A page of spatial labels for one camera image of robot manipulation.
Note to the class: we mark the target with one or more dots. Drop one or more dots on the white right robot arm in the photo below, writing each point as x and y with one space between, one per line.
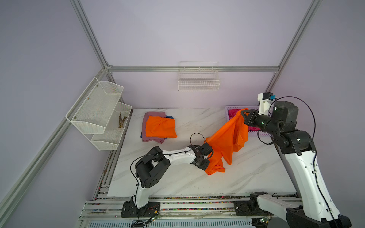
299 154

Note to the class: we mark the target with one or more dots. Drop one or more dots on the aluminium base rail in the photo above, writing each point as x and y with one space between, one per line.
182 200

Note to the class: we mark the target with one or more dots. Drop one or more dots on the white mesh shelf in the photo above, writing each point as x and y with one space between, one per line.
93 110
110 139

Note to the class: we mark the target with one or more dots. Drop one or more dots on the folded mauve t-shirt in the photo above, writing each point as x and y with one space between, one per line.
143 136

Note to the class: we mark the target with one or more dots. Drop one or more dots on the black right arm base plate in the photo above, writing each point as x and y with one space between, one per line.
248 208

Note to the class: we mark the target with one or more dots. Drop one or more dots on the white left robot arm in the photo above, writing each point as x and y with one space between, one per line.
149 169

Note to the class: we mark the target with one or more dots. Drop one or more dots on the white wire wall basket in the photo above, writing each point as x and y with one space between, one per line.
198 76

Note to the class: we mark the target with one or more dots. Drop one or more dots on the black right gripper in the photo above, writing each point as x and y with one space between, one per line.
250 120

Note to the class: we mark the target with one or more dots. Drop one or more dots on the white mesh upper shelf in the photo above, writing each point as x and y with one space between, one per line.
93 110

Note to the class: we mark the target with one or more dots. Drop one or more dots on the aluminium frame profile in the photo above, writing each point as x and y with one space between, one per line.
12 200

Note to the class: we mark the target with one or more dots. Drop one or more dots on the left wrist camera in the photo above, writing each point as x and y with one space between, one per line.
205 149

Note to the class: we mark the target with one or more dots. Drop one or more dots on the pink t-shirt in basket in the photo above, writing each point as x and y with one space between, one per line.
232 113

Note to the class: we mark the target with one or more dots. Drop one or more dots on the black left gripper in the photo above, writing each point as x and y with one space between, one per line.
203 166

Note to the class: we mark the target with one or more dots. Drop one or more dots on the wooden clothespins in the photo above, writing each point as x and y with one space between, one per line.
121 120

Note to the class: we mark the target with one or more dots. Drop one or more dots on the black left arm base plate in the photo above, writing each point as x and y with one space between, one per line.
130 210

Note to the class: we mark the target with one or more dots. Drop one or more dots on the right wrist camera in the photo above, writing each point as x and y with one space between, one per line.
265 101

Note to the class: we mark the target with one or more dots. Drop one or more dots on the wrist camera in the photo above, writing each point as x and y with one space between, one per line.
265 101
205 149

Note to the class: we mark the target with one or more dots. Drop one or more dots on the orange t-shirt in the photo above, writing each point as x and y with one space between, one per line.
160 127
228 139

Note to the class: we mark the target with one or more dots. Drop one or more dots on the white mesh lower shelf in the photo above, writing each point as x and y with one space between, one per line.
110 139

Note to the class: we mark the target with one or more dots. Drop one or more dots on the folded orange t-shirt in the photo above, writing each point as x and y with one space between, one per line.
160 127

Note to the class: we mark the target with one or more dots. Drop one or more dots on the lilac perforated plastic basket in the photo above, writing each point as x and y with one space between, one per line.
250 133

